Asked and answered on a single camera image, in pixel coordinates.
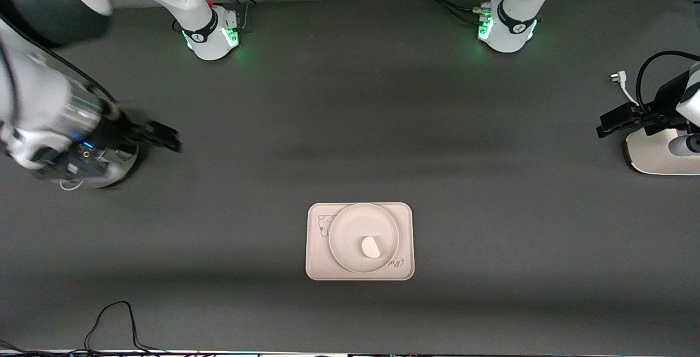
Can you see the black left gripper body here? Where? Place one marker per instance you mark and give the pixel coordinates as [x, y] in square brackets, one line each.
[663, 101]

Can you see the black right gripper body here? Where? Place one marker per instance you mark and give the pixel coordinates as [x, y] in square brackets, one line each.
[121, 129]

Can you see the round cream plate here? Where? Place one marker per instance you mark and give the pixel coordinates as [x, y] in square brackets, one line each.
[350, 231]

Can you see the small white bun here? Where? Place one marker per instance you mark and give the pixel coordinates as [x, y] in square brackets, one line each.
[371, 247]

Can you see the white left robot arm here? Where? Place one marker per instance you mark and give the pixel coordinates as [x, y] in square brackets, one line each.
[514, 23]

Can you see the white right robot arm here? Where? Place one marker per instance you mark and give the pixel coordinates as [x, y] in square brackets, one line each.
[33, 89]

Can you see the cream rabbit print tray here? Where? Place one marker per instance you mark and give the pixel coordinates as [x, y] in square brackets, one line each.
[317, 258]

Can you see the white rounded appliance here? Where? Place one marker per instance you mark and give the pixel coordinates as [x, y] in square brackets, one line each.
[651, 154]

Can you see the steel pot with glass lid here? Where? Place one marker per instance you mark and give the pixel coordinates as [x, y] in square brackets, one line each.
[117, 174]

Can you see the dark grey table cloth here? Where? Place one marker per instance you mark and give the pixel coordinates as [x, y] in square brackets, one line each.
[350, 100]

